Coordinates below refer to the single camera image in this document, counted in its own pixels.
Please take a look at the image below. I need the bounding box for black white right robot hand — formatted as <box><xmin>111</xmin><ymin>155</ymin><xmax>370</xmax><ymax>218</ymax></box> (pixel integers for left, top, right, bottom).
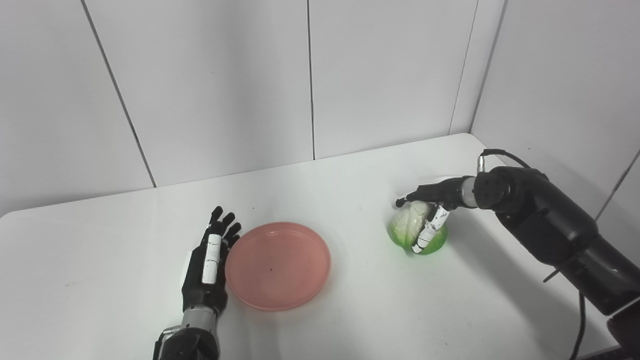
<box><xmin>395</xmin><ymin>176</ymin><xmax>469</xmax><ymax>253</ymax></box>

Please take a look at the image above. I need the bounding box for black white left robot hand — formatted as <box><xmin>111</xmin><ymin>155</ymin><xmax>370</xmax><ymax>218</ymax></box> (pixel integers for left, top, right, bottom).
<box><xmin>181</xmin><ymin>206</ymin><xmax>242</xmax><ymax>316</ymax></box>

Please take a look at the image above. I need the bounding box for green white cabbage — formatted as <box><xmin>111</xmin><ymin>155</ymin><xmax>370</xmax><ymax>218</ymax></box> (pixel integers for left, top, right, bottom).
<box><xmin>388</xmin><ymin>201</ymin><xmax>448</xmax><ymax>256</ymax></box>

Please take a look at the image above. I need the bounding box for pink round plate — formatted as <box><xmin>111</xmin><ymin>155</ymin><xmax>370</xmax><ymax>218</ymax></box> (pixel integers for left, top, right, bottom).
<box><xmin>224</xmin><ymin>222</ymin><xmax>332</xmax><ymax>312</ymax></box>

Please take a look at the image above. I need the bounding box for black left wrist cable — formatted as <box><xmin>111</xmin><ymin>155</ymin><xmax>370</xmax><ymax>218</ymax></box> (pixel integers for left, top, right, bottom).
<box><xmin>153</xmin><ymin>326</ymin><xmax>182</xmax><ymax>358</ymax></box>

